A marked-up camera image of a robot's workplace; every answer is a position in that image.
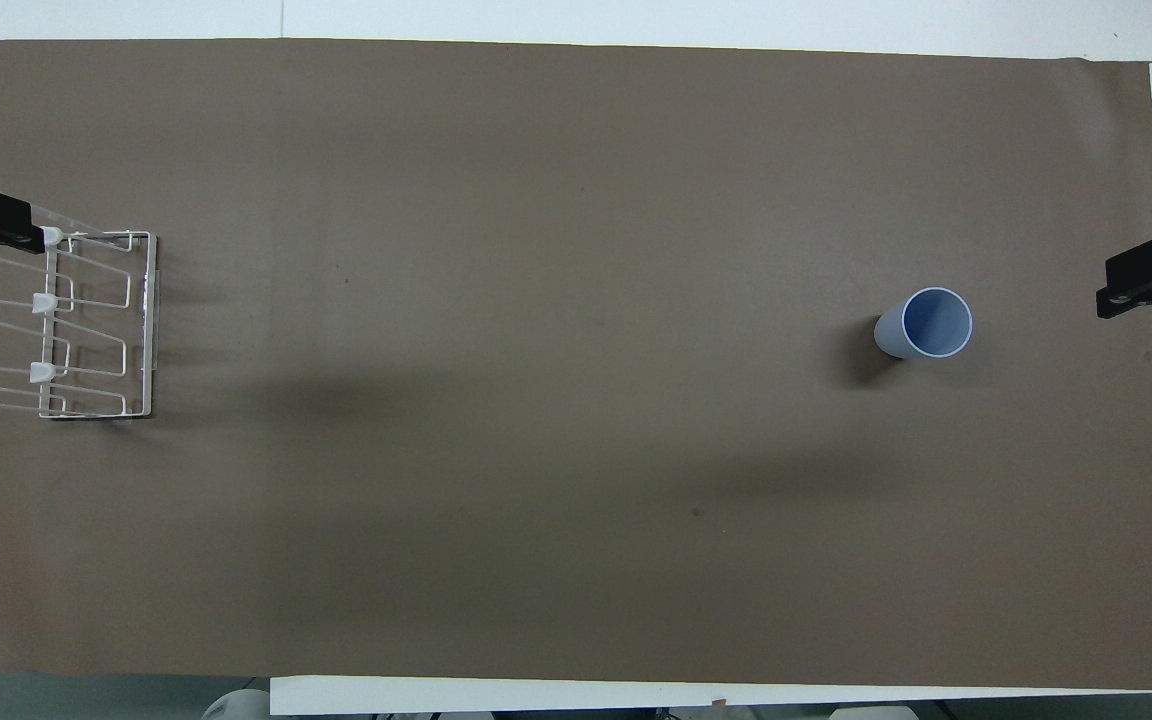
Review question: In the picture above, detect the white wire cup holder rack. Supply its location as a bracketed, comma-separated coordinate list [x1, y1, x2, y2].
[0, 175, 160, 424]

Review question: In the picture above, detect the light blue plastic cup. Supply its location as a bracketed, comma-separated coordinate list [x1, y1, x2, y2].
[873, 286, 975, 362]

